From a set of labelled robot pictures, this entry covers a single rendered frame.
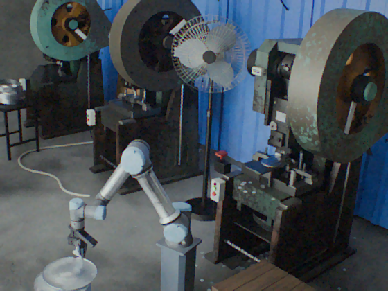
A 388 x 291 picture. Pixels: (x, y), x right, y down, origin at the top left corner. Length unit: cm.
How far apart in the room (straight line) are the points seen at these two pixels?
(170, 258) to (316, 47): 134
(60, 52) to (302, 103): 345
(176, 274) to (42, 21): 329
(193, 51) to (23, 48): 578
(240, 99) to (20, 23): 515
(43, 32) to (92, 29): 61
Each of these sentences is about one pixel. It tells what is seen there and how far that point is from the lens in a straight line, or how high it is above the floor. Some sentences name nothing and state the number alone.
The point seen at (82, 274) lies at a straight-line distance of 249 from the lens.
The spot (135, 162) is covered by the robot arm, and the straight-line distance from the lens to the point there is 216.
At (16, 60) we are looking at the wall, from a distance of 878.
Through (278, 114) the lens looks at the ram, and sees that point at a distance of 275.
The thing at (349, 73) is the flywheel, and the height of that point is 140.
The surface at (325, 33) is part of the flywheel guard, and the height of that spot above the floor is 162.
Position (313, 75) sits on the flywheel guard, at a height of 142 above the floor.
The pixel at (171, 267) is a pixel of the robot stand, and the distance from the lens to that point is 257.
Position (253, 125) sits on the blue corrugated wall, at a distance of 457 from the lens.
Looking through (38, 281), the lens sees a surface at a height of 33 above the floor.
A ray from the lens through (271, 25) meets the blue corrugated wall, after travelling 434.
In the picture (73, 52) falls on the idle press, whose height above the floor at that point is 101.
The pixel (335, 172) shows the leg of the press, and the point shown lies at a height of 72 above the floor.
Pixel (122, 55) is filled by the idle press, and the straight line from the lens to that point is 351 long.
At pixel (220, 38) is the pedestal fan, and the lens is 323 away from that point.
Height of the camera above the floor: 180
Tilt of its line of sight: 20 degrees down
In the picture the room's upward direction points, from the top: 3 degrees clockwise
